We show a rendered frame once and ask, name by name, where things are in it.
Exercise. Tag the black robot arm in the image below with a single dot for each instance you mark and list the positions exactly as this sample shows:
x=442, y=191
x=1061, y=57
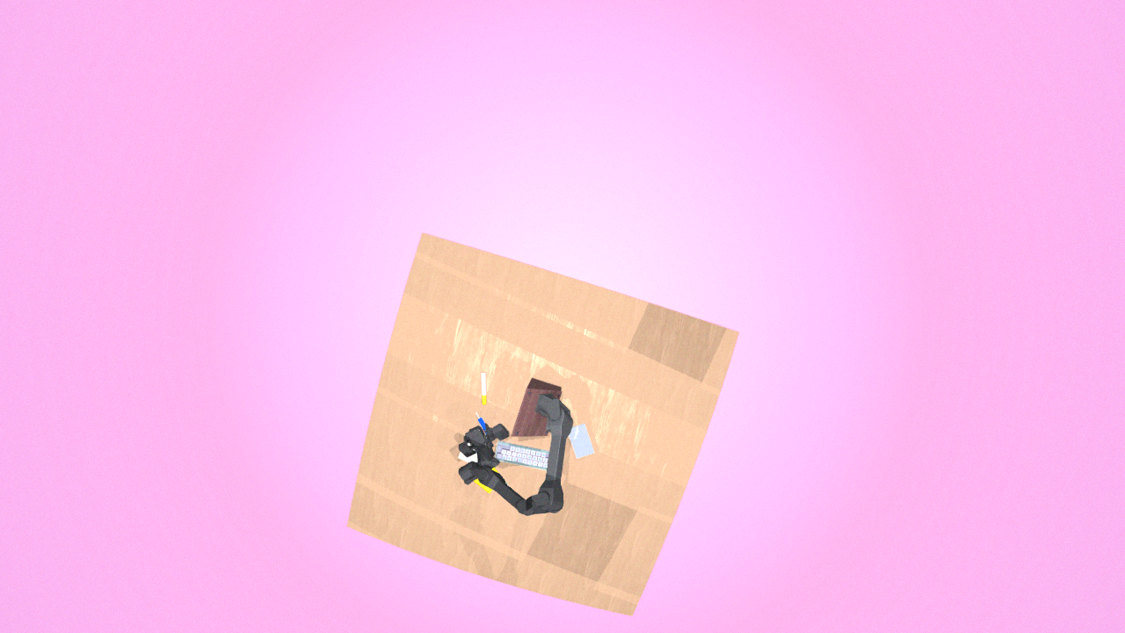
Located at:
x=549, y=498

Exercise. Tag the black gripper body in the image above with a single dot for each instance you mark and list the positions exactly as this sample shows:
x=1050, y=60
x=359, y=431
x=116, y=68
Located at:
x=498, y=431

